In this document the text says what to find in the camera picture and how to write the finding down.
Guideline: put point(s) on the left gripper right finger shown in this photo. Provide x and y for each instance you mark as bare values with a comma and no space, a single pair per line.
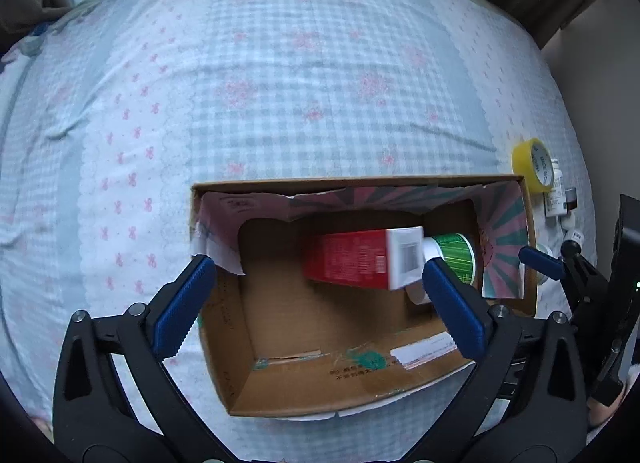
525,399

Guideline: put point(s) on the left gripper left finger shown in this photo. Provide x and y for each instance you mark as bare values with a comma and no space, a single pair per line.
114,400

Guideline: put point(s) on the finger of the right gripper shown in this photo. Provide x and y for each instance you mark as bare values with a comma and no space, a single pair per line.
583,284
550,267

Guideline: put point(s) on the white pill bottle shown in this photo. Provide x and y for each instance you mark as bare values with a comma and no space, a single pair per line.
554,200

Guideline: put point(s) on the red silver small jar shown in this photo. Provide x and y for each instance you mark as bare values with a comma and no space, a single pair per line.
570,199

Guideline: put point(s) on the green striped white-lid jar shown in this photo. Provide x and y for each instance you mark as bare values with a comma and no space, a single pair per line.
454,248

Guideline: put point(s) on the yellow tape roll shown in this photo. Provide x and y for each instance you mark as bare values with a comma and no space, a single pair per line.
532,161

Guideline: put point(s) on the red carton box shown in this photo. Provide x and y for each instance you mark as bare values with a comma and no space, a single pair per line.
383,259

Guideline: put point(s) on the cardboard box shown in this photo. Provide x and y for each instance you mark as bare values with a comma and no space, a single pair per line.
278,344

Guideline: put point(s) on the white earbuds case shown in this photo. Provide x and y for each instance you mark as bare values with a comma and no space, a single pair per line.
568,221

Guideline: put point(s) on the person right hand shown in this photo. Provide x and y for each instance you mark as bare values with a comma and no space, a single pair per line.
605,399

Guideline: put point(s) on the blue checkered bed sheet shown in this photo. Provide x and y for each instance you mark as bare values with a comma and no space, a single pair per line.
109,117

